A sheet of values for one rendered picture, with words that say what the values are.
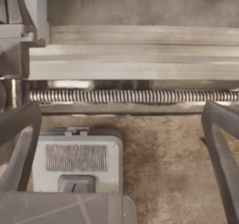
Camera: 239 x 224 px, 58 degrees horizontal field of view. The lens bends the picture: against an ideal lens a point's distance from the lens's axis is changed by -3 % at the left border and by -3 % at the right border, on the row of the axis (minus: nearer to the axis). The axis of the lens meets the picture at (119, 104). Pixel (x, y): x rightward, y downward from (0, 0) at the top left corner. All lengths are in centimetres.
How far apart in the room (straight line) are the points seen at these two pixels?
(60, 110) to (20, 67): 75
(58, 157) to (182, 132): 82
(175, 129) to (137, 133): 26
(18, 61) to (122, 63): 32
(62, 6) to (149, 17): 29
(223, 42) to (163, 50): 17
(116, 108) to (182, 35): 53
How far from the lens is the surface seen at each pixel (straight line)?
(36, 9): 58
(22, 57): 36
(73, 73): 63
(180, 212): 179
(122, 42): 63
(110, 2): 78
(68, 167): 131
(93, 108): 106
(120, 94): 73
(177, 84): 102
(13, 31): 37
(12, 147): 39
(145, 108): 107
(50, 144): 129
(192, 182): 170
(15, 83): 38
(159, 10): 78
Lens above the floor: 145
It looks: 84 degrees down
